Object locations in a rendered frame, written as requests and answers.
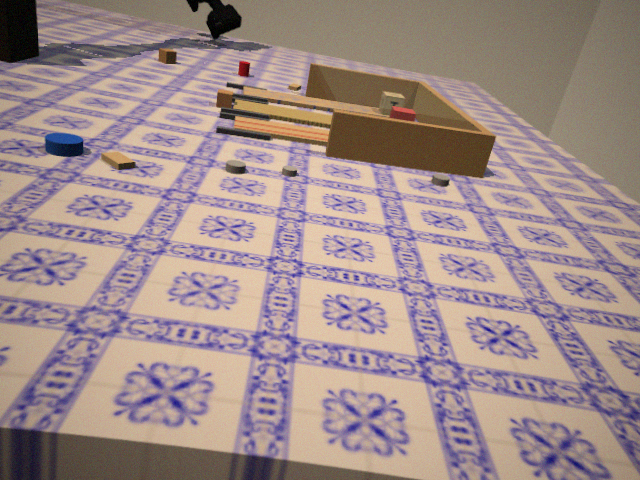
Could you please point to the grey short cylinder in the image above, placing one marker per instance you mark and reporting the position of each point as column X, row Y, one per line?
column 235, row 167
column 440, row 180

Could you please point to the red cylinder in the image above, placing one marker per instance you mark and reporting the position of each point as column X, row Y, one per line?
column 243, row 68

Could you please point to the small grey cylinder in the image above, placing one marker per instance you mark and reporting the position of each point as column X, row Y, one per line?
column 289, row 171

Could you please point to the orange striped flat strip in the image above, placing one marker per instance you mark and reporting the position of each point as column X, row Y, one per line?
column 283, row 131

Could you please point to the blue short cylinder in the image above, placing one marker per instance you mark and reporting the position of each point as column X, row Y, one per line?
column 64, row 144

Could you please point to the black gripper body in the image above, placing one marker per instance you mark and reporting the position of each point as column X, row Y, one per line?
column 222, row 19

